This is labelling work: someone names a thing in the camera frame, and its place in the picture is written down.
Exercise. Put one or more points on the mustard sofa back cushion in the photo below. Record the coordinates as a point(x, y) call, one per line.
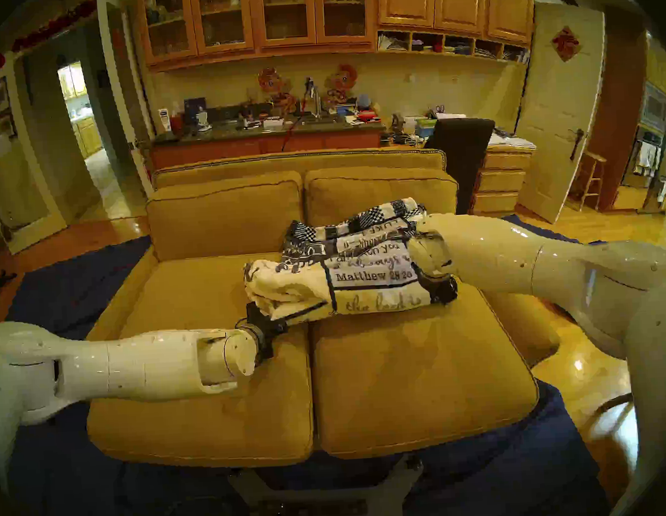
point(223, 216)
point(362, 185)

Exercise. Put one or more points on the wooden stool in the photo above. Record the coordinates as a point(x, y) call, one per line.
point(594, 158)

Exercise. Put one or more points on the mustard fabric loveseat sofa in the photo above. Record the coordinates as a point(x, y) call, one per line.
point(204, 170)

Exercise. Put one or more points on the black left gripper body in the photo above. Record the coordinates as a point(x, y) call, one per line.
point(264, 329)

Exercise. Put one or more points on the dark office chair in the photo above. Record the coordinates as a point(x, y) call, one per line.
point(461, 145)

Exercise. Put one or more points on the black power strip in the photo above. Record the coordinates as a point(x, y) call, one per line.
point(320, 509)

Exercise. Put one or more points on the crumpled navy cloth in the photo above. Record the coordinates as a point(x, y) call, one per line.
point(545, 230)

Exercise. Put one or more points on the mustard sofa seat cushion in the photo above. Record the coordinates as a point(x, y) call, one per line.
point(431, 389)
point(208, 425)

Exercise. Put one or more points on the wooden desk with drawers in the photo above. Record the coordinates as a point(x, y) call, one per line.
point(502, 179)

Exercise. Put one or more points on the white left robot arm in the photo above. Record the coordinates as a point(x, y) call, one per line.
point(120, 366)

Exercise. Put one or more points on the red diamond door ornament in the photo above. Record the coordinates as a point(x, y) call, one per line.
point(566, 43)

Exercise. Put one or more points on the cartoon pig wall decoration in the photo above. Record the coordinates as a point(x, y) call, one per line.
point(340, 81)
point(273, 84)

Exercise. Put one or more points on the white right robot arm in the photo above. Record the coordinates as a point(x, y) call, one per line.
point(564, 268)

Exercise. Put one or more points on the white lotion bottle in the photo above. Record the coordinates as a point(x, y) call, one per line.
point(165, 119)

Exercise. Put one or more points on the white glass french door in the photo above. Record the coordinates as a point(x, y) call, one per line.
point(20, 195)

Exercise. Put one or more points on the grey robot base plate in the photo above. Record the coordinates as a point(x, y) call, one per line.
point(390, 498)

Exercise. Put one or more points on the large navy floor cloth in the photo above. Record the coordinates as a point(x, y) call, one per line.
point(491, 464)

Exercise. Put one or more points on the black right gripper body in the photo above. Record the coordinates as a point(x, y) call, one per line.
point(442, 290)

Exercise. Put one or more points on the small red box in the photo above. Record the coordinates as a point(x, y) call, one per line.
point(177, 121)

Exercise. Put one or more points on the chrome sink faucet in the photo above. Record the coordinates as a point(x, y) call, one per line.
point(313, 101)

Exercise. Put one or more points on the white panel door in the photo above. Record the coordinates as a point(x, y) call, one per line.
point(554, 106)

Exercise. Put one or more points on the wooden cubby shelf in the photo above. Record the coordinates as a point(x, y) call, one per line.
point(460, 44)

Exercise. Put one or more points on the dark standing picture frame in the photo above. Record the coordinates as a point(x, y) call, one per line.
point(194, 108)

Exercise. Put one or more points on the printed scripture fleece blanket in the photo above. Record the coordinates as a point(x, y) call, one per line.
point(345, 276)

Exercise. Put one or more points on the wooden wall cabinets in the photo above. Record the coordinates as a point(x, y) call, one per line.
point(407, 0)

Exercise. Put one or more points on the steel wall oven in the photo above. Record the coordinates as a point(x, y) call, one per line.
point(654, 108)

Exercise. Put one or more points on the red garland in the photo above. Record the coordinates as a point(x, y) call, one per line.
point(54, 24)

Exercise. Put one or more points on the granite top counter cabinet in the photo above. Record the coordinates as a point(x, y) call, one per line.
point(236, 148)

